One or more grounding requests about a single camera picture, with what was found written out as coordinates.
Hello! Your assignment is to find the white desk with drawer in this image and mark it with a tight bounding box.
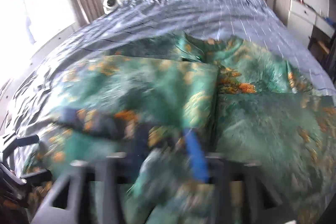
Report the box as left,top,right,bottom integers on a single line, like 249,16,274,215
274,0,336,39

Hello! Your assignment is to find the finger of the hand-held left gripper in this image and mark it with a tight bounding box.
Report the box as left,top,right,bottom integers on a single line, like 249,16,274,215
0,132,40,160
20,168,53,180

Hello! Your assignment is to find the white desk fan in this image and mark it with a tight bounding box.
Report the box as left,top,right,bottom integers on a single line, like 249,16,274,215
102,0,119,14

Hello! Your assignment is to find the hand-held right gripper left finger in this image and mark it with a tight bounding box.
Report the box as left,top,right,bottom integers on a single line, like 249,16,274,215
31,152,133,224

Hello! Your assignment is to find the green landscape print jacket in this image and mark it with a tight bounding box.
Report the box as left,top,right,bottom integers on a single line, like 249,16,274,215
22,32,336,224

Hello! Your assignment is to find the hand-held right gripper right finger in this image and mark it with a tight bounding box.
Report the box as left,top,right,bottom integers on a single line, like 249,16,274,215
183,128,280,224

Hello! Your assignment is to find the wooden chair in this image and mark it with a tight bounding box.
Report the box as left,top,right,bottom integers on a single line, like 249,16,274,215
308,27,336,71

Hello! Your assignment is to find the blue checked duvet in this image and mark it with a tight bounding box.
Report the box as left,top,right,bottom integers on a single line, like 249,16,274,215
0,0,332,180

